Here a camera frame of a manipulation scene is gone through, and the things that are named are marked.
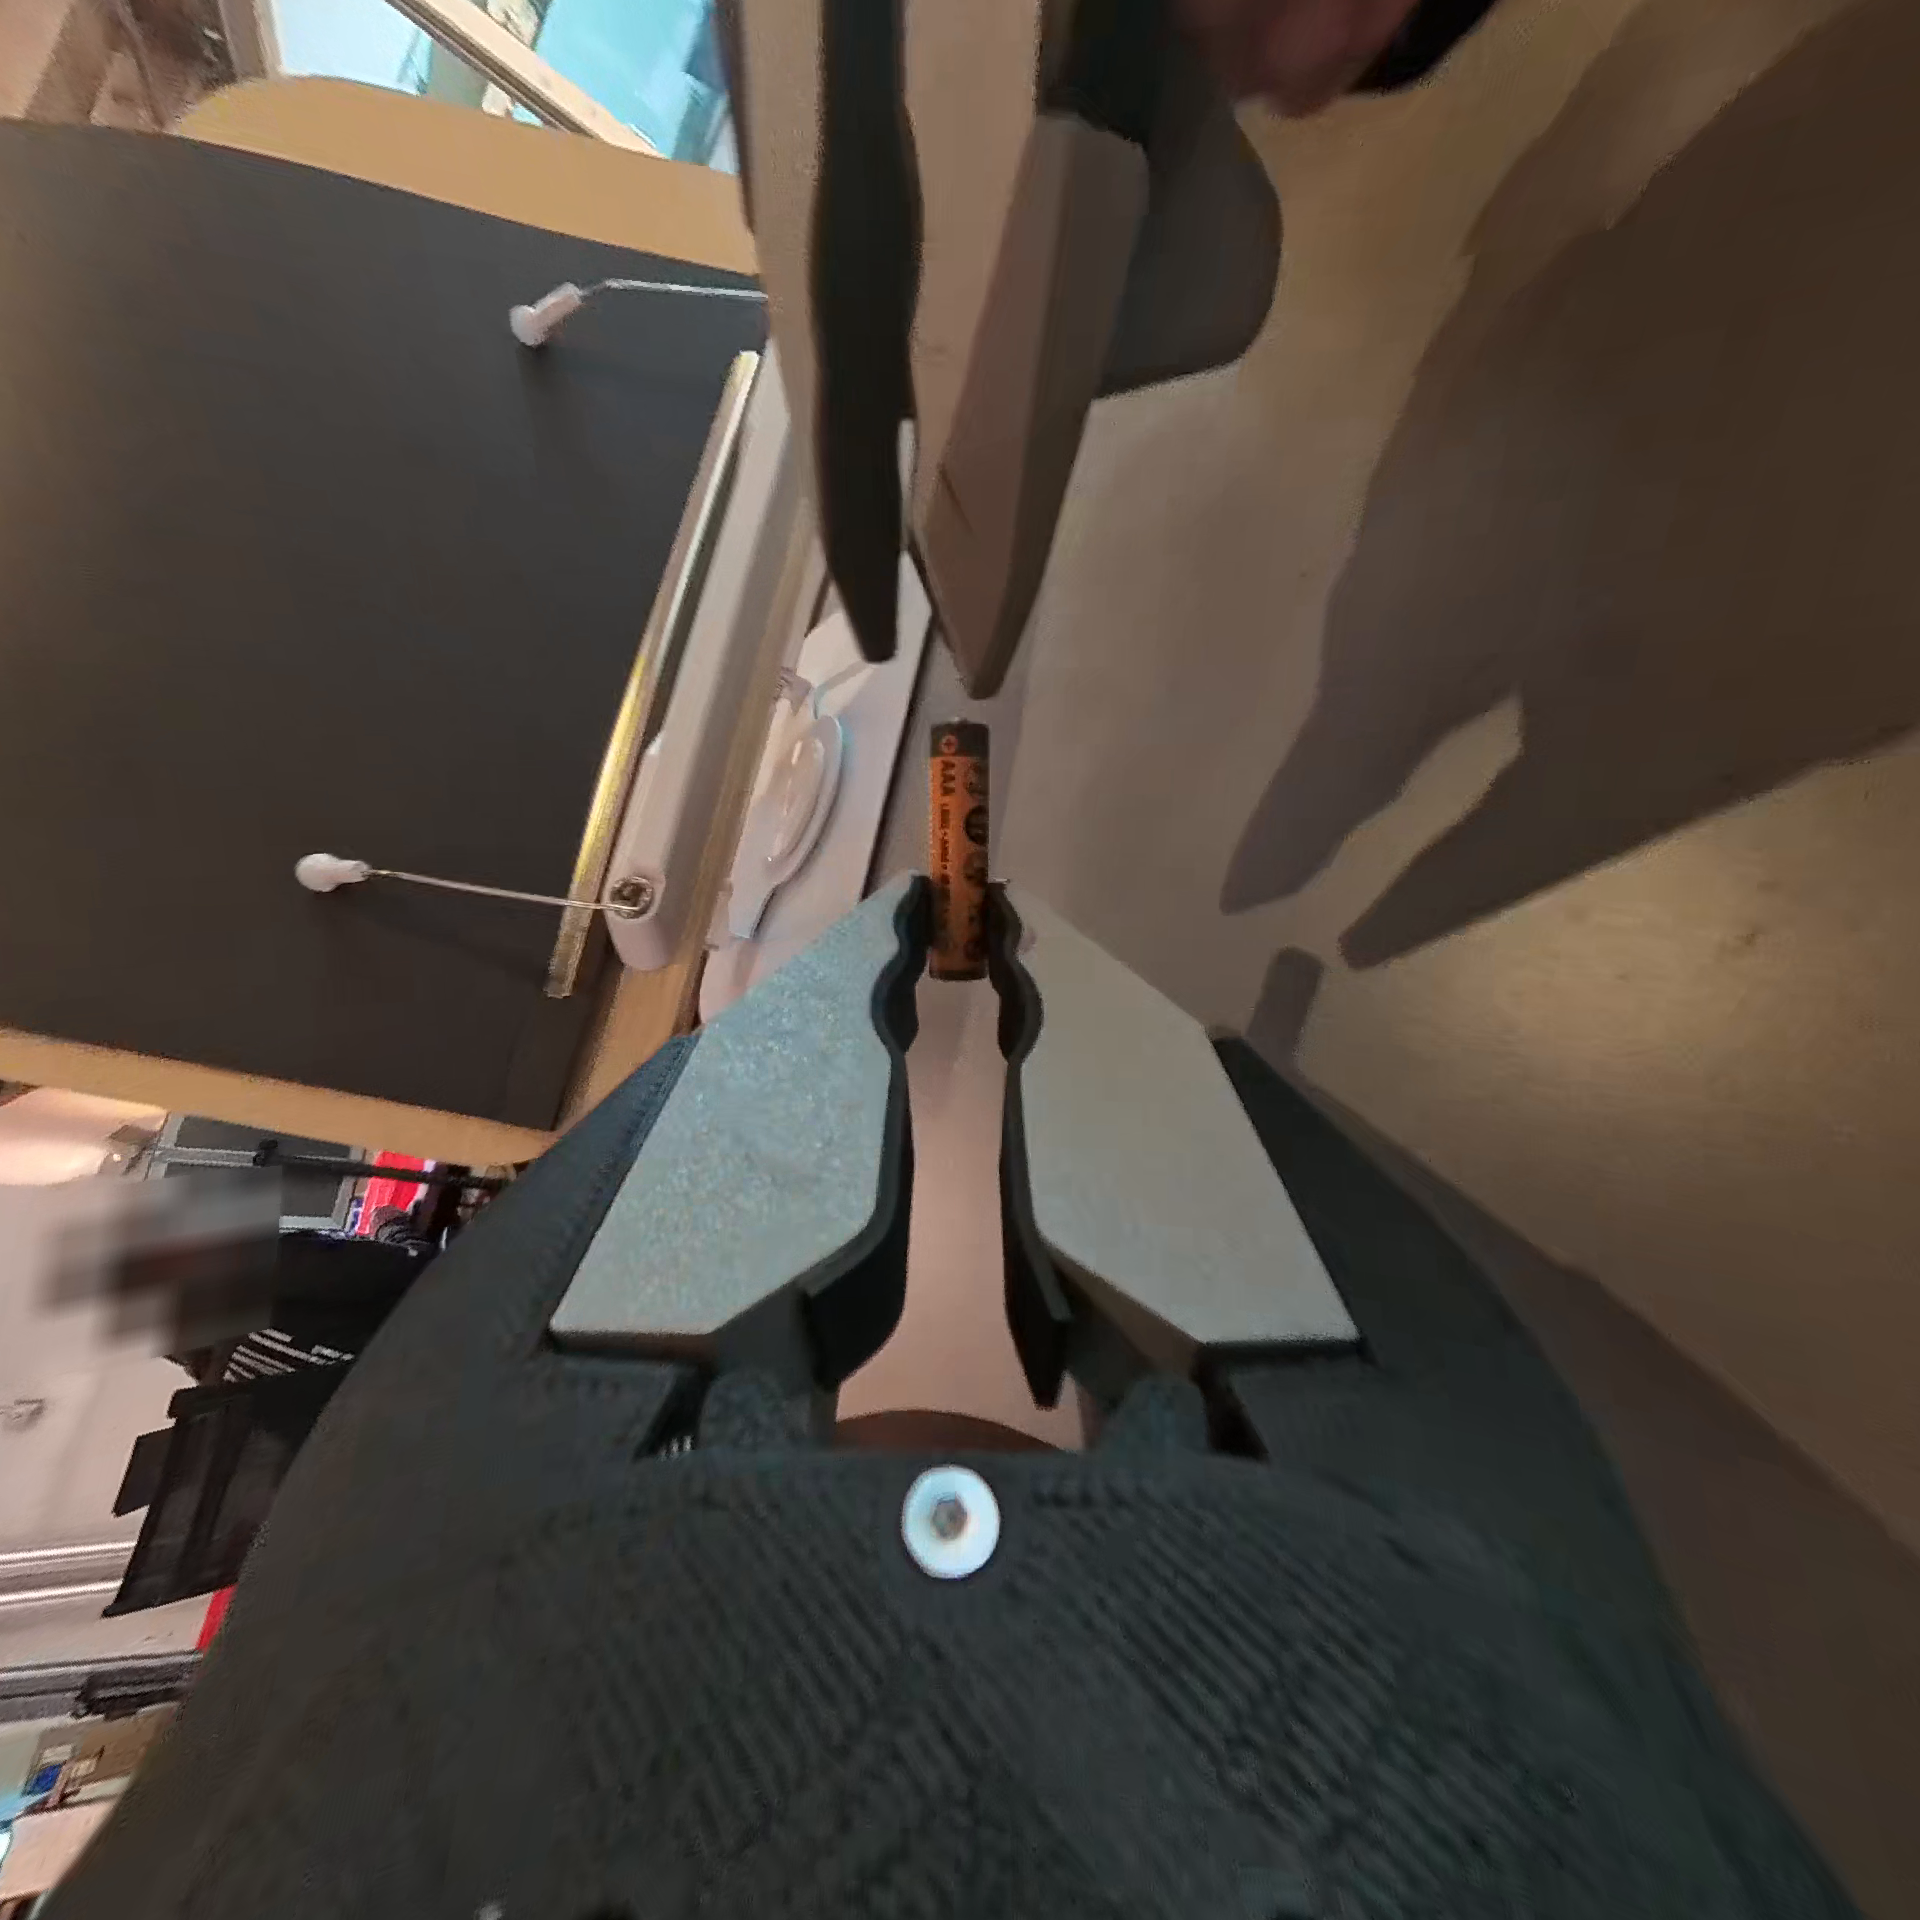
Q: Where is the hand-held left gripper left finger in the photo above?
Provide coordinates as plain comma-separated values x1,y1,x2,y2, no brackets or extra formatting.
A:
545,872,924,1391

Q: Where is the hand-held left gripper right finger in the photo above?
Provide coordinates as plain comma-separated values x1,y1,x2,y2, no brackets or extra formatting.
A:
992,884,1368,1410

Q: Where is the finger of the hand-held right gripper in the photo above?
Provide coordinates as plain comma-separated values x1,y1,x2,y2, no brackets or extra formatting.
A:
716,0,924,667
903,0,1158,703

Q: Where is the orange slim battery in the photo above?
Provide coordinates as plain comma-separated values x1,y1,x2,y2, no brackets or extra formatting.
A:
925,721,995,985

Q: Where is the person's right hand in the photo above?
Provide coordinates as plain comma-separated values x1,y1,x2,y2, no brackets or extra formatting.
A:
1203,0,1408,123

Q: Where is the red plastic bin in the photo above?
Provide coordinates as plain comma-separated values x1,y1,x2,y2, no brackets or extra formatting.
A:
359,1148,460,1244

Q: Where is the black wooden book stand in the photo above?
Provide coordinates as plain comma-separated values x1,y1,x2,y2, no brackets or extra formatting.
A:
0,75,931,1172

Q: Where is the metal wire page holder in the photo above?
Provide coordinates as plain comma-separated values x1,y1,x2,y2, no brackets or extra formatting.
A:
506,277,769,350
293,852,661,921

